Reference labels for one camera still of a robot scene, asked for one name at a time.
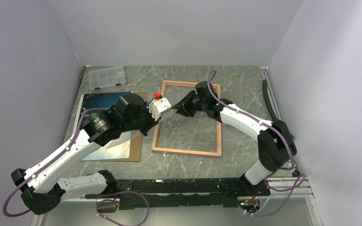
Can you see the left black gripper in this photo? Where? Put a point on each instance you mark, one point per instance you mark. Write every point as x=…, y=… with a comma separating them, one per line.
x=152, y=122

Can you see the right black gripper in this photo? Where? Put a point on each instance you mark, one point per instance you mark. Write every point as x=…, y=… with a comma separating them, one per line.
x=183, y=107

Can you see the pink wooden picture frame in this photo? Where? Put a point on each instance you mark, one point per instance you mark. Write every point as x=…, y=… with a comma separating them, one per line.
x=157, y=149

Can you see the blue sky ocean photo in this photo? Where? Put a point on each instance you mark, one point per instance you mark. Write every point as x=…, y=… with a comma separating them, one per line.
x=111, y=151

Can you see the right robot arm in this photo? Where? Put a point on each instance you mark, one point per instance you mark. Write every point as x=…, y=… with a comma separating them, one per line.
x=275, y=143

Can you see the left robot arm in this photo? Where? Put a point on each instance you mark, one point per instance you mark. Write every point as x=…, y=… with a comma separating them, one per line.
x=43, y=186

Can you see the brown backing board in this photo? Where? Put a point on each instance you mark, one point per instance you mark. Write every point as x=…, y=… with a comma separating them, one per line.
x=136, y=145

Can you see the clear plastic organizer box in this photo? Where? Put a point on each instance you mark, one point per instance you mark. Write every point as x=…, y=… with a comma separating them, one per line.
x=106, y=77

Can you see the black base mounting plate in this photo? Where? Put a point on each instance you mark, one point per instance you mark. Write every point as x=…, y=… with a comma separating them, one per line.
x=227, y=192

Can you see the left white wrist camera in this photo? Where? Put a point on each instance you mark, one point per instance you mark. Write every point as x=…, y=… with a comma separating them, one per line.
x=159, y=107

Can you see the aluminium extrusion rail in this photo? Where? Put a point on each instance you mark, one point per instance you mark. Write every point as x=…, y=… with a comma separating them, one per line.
x=291, y=203

